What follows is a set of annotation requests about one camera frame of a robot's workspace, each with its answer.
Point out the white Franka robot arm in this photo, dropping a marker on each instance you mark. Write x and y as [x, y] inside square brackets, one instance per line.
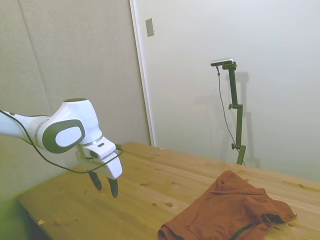
[75, 112]

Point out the small paper scrap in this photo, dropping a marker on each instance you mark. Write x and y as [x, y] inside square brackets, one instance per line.
[41, 221]

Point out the dark jointed camera stand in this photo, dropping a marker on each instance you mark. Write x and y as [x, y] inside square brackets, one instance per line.
[239, 125]

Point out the white door trim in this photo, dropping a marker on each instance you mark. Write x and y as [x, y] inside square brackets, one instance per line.
[140, 62]

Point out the rust brown shorts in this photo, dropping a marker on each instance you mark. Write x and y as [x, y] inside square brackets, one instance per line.
[225, 207]

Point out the grey wall plate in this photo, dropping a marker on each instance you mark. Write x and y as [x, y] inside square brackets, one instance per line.
[150, 27]

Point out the silver camera on stand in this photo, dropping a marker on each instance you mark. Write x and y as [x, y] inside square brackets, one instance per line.
[222, 62]

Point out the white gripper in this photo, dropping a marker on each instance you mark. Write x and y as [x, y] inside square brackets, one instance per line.
[115, 167]

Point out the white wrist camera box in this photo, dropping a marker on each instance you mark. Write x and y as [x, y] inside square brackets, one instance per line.
[100, 150]

